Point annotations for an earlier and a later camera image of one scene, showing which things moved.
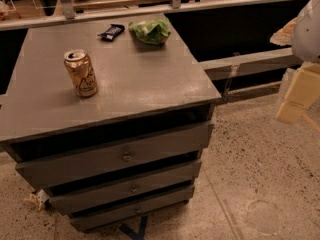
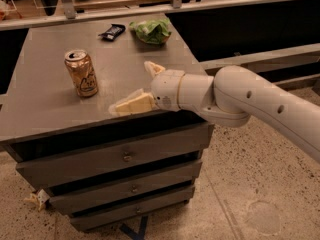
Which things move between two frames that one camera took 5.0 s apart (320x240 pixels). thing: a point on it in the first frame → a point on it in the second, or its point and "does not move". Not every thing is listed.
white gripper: [308, 34] → [165, 88]
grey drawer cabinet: [131, 149] does not move
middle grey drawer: [124, 187] does not move
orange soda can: [82, 71] does not move
